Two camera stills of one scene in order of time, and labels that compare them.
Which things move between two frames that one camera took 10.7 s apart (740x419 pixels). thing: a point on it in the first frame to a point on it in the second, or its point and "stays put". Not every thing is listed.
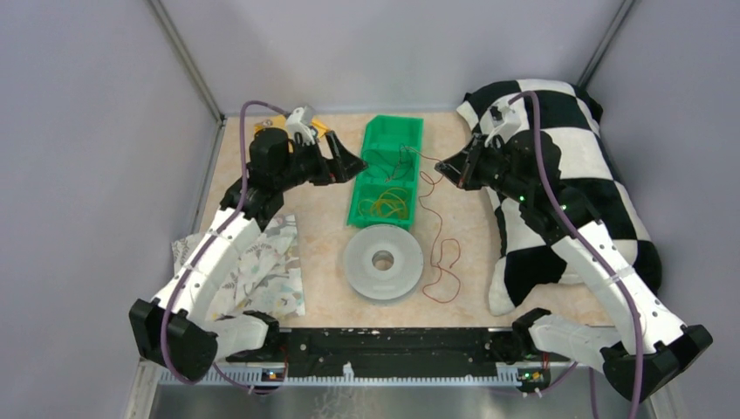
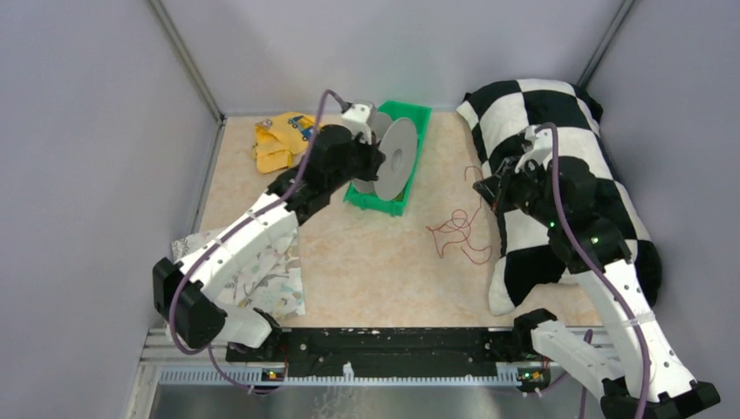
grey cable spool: [383, 285] to [397, 138]
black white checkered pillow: [551, 130] stays put
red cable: [428, 183] to [432, 229]
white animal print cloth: [263, 274] stays put
